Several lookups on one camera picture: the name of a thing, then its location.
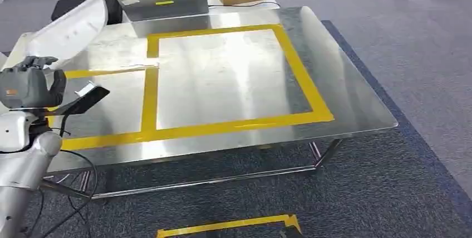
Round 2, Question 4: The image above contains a black angled bracket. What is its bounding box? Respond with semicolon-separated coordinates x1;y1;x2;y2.
47;83;111;117

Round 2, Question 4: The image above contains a white plastic car part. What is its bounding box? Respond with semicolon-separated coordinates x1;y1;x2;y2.
0;0;109;72

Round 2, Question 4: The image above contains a yellow floor tape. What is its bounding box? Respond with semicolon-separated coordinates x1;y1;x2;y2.
156;214;302;238

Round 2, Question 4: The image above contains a steel bench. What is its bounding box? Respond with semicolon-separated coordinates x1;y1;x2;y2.
43;6;399;201

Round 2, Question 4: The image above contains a black laptop cable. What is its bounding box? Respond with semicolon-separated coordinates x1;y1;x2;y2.
207;1;281;9

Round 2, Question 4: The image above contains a yellow bench tape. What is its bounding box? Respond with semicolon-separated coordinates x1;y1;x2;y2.
47;23;336;152

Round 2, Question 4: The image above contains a black bag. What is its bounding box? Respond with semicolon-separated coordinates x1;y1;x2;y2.
50;0;124;26

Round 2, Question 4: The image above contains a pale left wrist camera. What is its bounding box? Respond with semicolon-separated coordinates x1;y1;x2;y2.
0;112;39;153

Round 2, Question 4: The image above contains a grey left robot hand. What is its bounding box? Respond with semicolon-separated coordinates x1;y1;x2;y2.
0;56;67;110

